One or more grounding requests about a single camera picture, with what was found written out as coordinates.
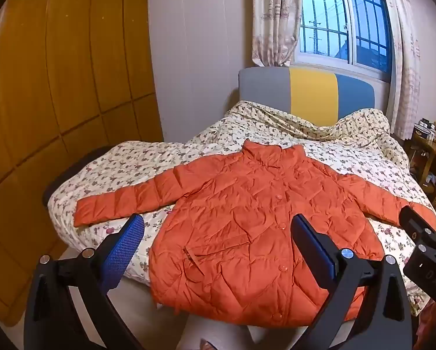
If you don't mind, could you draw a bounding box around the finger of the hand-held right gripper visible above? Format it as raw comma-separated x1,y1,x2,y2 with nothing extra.
399,206,436,249

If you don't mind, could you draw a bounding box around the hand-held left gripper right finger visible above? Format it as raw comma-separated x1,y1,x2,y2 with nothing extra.
290,214,413,350

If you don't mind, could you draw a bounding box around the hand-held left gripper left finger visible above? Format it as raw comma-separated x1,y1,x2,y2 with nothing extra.
23,213,147,350

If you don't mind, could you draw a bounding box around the orange puffer jacket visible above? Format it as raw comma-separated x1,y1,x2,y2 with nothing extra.
74,141,436,327

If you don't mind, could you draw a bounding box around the wooden nightstand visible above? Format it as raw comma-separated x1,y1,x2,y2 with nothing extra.
409,118,436,213

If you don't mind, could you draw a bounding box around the floral quilt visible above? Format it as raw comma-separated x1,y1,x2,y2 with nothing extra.
47,100,436,318

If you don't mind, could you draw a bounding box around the grey yellow blue headboard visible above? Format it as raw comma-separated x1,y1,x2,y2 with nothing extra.
238,66,376,125

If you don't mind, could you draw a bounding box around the wooden wardrobe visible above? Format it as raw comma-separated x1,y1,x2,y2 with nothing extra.
0,0,165,328

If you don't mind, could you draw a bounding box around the floral curtain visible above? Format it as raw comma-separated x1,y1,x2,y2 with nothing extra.
376,0,423,140
251,0,304,68

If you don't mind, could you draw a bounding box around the barred window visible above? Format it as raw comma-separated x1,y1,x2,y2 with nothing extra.
294,0,393,81

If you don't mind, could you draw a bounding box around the dark bed frame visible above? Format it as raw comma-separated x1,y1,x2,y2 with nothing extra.
42,145,114,207

